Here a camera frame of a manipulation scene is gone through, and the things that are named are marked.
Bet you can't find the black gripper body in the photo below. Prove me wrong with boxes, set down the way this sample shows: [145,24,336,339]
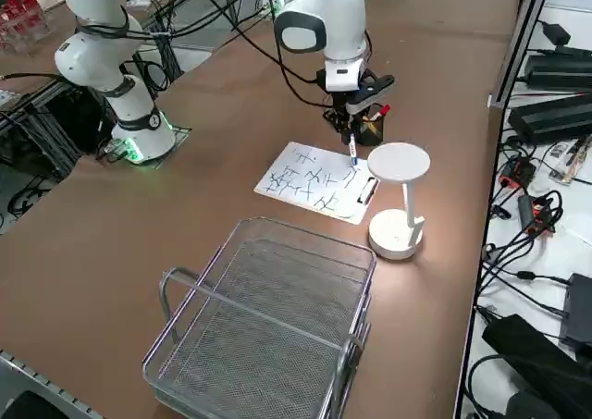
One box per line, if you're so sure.
[315,68,350,111]

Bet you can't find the black mesh pen holder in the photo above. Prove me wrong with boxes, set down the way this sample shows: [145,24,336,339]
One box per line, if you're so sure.
[353,108,386,147]

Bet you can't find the white round desk lamp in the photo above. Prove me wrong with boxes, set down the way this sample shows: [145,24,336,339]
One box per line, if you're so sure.
[366,142,432,261]

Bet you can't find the black metal clipboard clip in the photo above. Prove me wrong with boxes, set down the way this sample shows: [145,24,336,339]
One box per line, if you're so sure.
[358,176,380,206]

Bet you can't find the white A4 paper sheet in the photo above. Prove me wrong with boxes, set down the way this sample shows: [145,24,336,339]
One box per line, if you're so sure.
[254,142,371,219]

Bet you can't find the white clipboard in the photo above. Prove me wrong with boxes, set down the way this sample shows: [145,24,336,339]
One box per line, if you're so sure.
[253,141,381,226]

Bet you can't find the orange black electronic device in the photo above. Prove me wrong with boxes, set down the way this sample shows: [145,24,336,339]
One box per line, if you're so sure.
[498,156,537,190]
[517,194,556,239]

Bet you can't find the large black power brick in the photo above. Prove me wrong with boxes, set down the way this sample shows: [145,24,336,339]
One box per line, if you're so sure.
[508,92,592,145]

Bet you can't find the small circuit board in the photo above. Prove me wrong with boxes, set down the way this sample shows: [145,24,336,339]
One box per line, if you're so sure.
[549,135,592,187]

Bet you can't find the small black adapter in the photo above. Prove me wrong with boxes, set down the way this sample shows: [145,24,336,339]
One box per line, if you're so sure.
[540,20,573,46]

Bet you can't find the silver mesh tray rack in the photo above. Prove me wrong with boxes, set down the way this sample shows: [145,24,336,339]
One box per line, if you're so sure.
[142,216,378,419]

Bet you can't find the black box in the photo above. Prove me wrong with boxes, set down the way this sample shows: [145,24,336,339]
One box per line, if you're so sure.
[559,273,592,350]

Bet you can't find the red clear acrylic box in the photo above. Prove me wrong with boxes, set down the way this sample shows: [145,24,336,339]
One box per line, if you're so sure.
[0,0,56,55]

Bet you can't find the aluminium frame post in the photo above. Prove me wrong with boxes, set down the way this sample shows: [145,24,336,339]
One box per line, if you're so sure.
[488,0,556,110]

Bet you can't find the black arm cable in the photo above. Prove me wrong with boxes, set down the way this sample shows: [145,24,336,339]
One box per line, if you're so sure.
[73,0,374,115]

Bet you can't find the black metal frame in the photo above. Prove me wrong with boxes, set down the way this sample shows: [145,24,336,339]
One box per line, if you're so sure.
[0,74,117,179]

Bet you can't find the aluminium rail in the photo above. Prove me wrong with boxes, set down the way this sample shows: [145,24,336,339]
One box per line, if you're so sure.
[0,348,101,419]

